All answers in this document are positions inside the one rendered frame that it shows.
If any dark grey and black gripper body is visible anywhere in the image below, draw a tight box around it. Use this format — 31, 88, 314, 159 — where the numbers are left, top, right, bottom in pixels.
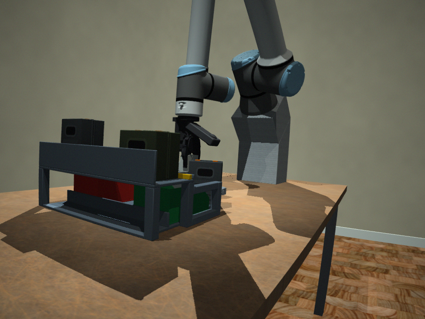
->
173, 116, 200, 154

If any green open bin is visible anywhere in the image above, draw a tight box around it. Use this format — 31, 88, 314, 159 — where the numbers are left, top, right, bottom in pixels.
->
133, 185, 209, 225

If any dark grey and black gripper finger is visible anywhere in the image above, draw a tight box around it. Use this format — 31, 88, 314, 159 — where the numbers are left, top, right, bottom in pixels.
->
179, 142, 192, 172
190, 150, 200, 160

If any olive green case with orange latches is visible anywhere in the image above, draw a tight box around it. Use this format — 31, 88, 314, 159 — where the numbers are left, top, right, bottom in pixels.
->
119, 130, 180, 181

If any yellow flat bar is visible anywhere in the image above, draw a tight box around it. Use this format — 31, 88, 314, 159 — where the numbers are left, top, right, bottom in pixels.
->
178, 173, 192, 180

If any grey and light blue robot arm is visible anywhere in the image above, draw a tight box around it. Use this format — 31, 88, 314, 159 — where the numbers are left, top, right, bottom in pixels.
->
175, 0, 305, 146

